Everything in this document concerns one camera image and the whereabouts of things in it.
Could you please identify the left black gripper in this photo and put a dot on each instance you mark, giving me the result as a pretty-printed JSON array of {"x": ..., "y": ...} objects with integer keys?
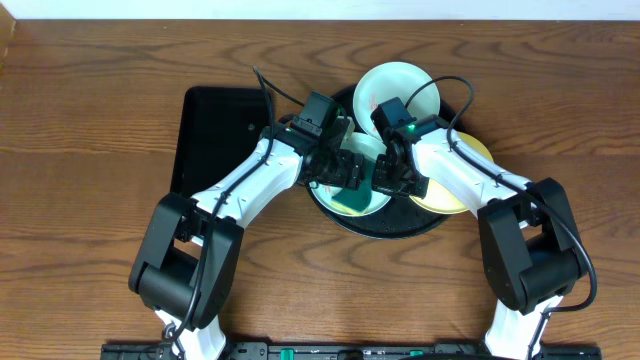
[{"x": 351, "y": 172}]

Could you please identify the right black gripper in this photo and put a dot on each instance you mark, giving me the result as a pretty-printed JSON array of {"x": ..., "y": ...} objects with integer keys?
[{"x": 380, "y": 182}]

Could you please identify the light green plate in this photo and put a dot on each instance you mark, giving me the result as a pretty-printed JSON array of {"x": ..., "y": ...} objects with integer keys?
[
  {"x": 370, "y": 147},
  {"x": 389, "y": 80}
]

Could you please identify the green yellow scrub sponge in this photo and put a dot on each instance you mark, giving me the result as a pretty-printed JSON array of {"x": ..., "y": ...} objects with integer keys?
[{"x": 353, "y": 202}]

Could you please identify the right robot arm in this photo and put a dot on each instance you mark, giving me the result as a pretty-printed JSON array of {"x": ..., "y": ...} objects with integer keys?
[{"x": 532, "y": 253}]

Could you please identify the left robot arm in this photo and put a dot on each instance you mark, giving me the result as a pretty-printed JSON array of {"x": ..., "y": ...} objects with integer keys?
[{"x": 186, "y": 264}]

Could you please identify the black rectangular tray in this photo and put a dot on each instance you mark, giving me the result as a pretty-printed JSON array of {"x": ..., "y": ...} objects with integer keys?
[{"x": 219, "y": 129}]

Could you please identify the yellow plate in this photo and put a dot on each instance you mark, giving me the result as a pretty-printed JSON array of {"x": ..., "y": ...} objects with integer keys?
[{"x": 440, "y": 200}]

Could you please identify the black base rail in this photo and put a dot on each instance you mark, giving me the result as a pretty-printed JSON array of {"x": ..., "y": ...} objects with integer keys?
[{"x": 263, "y": 351}]

